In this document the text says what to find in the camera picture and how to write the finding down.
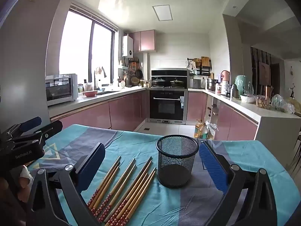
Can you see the black wall rack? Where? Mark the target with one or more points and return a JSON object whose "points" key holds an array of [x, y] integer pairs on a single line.
{"points": [[204, 71]]}

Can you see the pink wall cabinet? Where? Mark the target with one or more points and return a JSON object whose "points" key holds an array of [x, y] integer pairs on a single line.
{"points": [[143, 41]]}

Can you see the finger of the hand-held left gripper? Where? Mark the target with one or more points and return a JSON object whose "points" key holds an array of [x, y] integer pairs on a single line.
{"points": [[31, 123], [53, 128]]}

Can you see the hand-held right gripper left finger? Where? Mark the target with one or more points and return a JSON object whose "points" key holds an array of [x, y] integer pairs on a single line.
{"points": [[93, 163]]}

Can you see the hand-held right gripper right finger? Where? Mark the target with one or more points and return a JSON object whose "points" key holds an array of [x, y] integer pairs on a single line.
{"points": [[211, 167]]}

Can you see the grey refrigerator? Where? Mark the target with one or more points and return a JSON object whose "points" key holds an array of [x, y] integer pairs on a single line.
{"points": [[25, 63]]}

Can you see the pink base cabinet run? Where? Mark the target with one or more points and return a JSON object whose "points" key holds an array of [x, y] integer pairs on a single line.
{"points": [[239, 124], [98, 115]]}

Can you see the black frying pan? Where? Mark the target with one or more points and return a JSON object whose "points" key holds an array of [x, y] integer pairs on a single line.
{"points": [[139, 74]]}

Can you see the glass jar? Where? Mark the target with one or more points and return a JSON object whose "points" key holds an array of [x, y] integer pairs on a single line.
{"points": [[263, 103]]}

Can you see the white bowl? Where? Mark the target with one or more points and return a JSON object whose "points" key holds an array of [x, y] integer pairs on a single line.
{"points": [[247, 98]]}

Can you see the white toaster oven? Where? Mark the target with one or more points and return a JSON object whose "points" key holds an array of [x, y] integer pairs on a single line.
{"points": [[62, 90]]}

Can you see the black built-in oven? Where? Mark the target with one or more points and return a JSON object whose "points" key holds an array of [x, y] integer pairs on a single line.
{"points": [[167, 106]]}

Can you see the steel thermos flask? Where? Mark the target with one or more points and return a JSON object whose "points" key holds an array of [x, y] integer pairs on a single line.
{"points": [[234, 91]]}

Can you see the steel steamer pot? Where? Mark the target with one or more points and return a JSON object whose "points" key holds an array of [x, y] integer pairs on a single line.
{"points": [[212, 84]]}

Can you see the ceiling light panel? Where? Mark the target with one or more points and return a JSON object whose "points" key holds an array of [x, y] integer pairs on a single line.
{"points": [[162, 13]]}

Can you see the clear plastic bag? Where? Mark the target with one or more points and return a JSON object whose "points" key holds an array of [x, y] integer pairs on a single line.
{"points": [[211, 129]]}

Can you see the wooden cutting board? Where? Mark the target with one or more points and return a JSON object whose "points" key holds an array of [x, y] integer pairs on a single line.
{"points": [[205, 61]]}

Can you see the yellow cooking oil bottle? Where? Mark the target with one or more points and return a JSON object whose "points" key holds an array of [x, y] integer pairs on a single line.
{"points": [[198, 130]]}

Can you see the black range hood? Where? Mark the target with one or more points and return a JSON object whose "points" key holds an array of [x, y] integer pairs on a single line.
{"points": [[169, 73]]}

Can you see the large kitchen window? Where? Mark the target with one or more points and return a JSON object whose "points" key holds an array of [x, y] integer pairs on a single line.
{"points": [[75, 47]]}

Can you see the teal grey printed tablecloth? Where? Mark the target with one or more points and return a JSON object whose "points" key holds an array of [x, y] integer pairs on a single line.
{"points": [[131, 141]]}

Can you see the white kitchen countertop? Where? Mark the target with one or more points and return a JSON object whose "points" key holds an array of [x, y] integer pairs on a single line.
{"points": [[112, 93]]}

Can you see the person's left hand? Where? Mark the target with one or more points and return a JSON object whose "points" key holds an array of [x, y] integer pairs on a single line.
{"points": [[24, 183]]}

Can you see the pink electric kettle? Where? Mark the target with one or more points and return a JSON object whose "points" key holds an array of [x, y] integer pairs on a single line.
{"points": [[225, 75]]}

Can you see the white water heater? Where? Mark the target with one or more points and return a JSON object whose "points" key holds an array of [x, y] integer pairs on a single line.
{"points": [[127, 46]]}

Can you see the black mesh holder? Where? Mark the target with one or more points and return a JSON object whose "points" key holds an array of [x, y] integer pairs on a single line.
{"points": [[176, 160]]}

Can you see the bunch of wooden chopsticks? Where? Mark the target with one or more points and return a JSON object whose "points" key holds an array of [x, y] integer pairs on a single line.
{"points": [[127, 186]]}

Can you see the pink bowl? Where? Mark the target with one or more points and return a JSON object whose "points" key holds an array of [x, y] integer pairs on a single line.
{"points": [[90, 94]]}

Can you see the silver countertop appliance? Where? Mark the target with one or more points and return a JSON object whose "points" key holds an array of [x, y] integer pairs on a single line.
{"points": [[195, 83]]}

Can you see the dark cooking pot with lid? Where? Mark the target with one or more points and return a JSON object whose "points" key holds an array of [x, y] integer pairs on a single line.
{"points": [[176, 82], [158, 82]]}

